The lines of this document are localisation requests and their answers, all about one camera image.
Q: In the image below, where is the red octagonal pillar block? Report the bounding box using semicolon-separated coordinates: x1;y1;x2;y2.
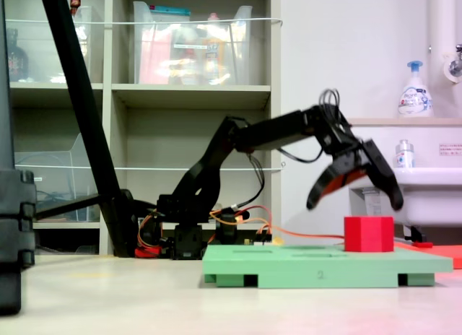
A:
344;215;395;253

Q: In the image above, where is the orange flat block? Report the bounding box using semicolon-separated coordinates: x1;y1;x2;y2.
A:
393;242;462;270

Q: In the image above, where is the small clear sanitizer bottle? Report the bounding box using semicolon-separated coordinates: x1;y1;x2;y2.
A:
393;139;416;169

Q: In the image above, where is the white sink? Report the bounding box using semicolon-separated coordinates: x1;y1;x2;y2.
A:
348;167;462;243

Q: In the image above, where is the white blue soap pump bottle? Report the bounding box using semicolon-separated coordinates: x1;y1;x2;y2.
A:
398;60;434;118

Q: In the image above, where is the small circuit board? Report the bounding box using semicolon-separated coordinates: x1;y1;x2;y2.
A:
243;235;283;248

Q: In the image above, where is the green shape sorting board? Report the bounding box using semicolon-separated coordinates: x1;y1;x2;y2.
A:
201;243;454;290

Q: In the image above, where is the beige shelf unit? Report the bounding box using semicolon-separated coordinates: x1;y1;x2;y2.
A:
0;0;282;256

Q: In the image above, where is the orange spray bottle pink cap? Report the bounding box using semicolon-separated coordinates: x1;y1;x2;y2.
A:
202;12;227;85

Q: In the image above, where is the clear storage bin with packages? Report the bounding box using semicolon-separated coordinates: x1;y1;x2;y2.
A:
132;1;253;86

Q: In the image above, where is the clear plastic storage bin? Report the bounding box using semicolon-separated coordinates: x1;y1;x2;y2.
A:
14;132;101;224
5;4;93;84

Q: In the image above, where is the notched black stack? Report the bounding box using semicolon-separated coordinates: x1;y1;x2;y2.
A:
0;0;37;316

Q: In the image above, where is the dark glass bottle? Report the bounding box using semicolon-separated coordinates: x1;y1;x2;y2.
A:
6;27;30;82

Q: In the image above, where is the thin orange wire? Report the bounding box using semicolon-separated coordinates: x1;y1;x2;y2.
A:
209;204;346;246

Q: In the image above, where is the black gripper wire loop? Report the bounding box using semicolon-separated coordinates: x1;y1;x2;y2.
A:
318;88;342;116

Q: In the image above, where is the black wire bundle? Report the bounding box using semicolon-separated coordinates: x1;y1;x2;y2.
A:
230;152;266;215

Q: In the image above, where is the wall notice with pink text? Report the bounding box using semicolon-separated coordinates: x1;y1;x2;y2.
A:
439;143;462;157

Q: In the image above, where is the white wall pipe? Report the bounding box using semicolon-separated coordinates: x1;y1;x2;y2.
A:
427;0;462;118

